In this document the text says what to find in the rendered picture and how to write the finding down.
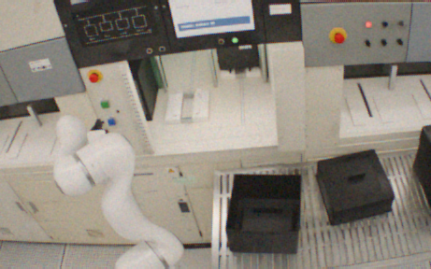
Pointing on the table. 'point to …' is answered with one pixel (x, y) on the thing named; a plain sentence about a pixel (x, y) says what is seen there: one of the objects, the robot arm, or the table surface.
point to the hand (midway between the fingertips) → (98, 124)
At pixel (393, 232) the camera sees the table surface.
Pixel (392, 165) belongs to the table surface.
